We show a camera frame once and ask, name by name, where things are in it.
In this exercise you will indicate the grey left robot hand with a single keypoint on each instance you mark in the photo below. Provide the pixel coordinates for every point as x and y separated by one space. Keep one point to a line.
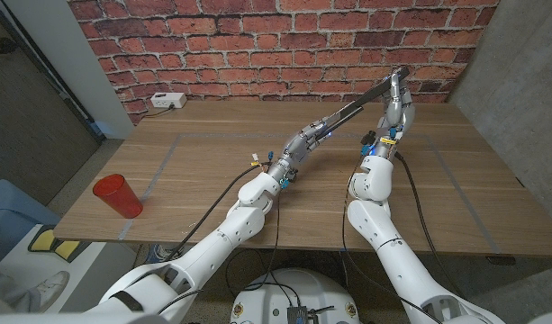
298 146

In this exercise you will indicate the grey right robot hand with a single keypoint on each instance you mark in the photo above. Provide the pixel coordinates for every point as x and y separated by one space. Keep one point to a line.
397 112

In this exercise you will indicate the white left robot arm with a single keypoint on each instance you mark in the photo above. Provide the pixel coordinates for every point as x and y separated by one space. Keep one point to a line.
239 220

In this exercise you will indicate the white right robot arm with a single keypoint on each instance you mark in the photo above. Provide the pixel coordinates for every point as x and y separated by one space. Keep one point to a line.
370 216

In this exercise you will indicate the red plastic cup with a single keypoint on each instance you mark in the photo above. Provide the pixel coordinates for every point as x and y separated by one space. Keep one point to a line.
118 195

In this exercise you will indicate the red brick print backdrop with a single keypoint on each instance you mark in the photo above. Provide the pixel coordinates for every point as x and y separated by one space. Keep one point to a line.
280 45

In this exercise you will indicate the white power strip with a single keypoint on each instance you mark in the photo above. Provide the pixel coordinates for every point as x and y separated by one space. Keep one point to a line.
167 100

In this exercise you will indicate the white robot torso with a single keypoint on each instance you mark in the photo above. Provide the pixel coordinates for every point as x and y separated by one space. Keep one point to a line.
275 292

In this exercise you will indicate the small black torso device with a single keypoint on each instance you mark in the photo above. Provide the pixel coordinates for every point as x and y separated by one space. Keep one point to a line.
297 315

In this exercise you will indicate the white floor board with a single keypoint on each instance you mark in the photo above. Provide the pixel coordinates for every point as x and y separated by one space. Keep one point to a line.
77 270

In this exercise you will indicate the white shoe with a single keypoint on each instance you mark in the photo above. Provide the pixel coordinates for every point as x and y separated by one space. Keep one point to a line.
52 288

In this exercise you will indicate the blue bin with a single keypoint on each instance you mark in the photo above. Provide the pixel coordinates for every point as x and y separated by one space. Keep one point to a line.
10 211

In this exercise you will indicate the grey trouser leg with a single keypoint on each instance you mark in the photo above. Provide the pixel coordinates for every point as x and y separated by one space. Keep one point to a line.
5 288

